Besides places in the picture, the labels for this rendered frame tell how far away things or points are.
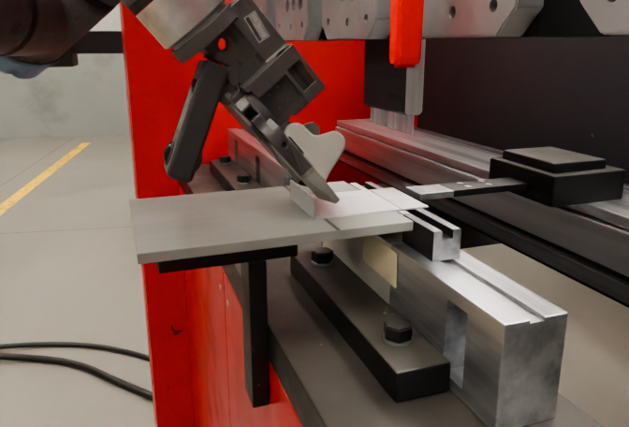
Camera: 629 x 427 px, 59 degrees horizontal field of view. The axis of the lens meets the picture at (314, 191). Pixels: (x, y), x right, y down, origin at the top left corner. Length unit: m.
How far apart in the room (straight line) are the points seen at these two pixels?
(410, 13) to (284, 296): 0.38
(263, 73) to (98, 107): 7.29
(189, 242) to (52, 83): 7.41
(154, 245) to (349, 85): 1.09
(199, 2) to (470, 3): 0.23
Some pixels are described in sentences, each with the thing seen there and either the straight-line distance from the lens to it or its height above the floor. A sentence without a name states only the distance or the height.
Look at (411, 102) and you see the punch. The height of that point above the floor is 1.11.
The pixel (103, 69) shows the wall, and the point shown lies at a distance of 7.74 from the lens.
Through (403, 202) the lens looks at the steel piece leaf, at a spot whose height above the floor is 1.00.
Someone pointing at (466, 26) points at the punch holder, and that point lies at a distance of 0.43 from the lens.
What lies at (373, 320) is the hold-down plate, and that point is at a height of 0.90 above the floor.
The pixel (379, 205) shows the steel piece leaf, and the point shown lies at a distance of 0.60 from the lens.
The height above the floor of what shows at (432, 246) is 0.99.
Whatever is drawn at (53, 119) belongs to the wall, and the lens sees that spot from 7.94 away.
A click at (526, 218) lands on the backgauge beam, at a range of 0.82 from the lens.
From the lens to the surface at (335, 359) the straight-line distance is 0.56.
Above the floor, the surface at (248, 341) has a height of 0.85.
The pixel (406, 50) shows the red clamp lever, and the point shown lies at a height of 1.17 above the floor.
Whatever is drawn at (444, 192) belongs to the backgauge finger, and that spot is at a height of 1.00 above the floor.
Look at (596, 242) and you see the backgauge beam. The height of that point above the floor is 0.95.
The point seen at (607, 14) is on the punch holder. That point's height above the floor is 1.18.
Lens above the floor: 1.17
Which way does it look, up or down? 15 degrees down
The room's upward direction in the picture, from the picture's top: straight up
